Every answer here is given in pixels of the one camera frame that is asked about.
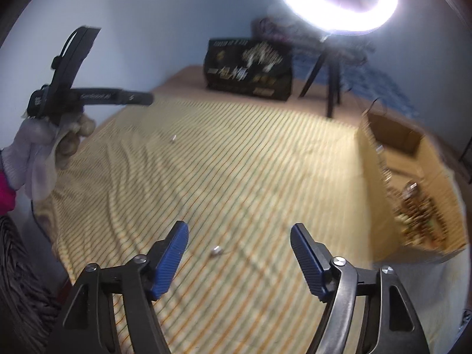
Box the brown wooden bead necklace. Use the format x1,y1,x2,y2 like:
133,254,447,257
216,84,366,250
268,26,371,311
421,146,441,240
383,168,443,244

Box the pink sleeve left forearm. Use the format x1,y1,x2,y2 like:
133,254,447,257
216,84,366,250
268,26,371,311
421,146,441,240
0,172,16,216

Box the left gloved hand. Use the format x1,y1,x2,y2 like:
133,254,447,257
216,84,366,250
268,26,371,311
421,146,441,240
1,114,96,201

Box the cardboard box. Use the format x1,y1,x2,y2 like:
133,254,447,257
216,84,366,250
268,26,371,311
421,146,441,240
357,110,469,263

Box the striped yellow cloth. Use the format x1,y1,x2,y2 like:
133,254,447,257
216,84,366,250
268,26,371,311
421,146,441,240
34,96,372,353

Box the black snack bag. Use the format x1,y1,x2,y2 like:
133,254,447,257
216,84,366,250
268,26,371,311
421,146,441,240
203,38,293,101

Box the folded floral quilt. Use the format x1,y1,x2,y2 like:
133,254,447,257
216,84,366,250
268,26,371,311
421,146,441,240
251,17,375,65

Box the black tripod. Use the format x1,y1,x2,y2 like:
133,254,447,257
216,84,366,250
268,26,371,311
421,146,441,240
297,34,342,119

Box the blue checked bed sheet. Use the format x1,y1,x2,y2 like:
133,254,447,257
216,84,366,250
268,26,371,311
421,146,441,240
292,48,421,119

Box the ring light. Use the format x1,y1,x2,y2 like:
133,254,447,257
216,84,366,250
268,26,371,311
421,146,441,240
282,0,399,35

